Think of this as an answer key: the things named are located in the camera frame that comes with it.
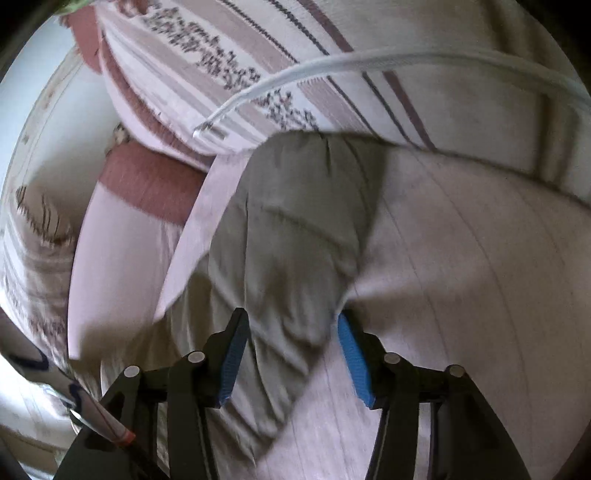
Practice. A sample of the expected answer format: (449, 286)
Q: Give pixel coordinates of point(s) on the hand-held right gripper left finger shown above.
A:
(233, 360)

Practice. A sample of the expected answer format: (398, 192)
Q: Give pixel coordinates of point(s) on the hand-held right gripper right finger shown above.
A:
(353, 364)

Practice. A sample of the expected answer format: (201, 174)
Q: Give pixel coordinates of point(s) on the olive puffer jacket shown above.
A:
(286, 221)

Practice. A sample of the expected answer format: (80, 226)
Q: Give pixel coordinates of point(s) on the pink quilted bed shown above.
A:
(461, 277)

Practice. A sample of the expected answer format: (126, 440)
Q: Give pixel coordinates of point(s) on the white stick with orange tip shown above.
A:
(106, 422)

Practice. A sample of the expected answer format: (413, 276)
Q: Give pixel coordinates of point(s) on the pink bolster with red ends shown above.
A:
(147, 184)

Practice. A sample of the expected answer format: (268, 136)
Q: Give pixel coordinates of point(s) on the striped floral pillow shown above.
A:
(37, 277)

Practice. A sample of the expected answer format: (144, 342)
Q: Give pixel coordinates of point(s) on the striped floral side cushion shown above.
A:
(194, 69)

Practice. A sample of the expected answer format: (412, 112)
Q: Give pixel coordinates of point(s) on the green cloth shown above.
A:
(76, 5)

